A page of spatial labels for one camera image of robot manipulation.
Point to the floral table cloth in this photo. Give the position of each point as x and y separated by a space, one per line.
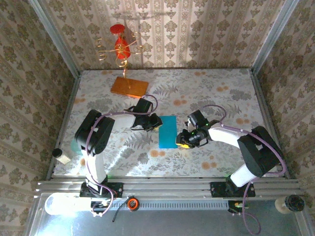
197 86

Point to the aluminium side rail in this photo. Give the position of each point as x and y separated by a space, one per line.
70 104
262 98

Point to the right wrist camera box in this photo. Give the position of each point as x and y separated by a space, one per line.
198 118

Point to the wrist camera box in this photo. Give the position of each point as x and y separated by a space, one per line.
143 106
198 118

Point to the small bottle with black cap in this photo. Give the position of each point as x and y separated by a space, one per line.
61 156

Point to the white spool with black cap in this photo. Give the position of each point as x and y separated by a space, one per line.
290 204

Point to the grey metal shelf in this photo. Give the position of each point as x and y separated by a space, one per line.
172 223

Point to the white cylinder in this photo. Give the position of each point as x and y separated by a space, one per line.
64 204

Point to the aluminium corner post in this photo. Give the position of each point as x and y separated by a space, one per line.
273 37
55 37

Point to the small connector board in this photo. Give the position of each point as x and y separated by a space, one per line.
236 205
99 204

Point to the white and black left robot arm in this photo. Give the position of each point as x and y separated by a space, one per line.
94 132

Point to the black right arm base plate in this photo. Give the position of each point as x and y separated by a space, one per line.
217 190

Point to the teal glass cup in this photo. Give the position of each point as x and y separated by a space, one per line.
75 147

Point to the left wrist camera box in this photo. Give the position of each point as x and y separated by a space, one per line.
143 106

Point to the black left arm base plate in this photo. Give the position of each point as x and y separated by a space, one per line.
118 190

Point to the blue paper sheet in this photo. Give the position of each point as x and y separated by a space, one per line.
167 132

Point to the red glass vase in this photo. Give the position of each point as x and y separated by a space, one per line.
122 49

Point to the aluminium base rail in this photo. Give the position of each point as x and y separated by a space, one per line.
172 188

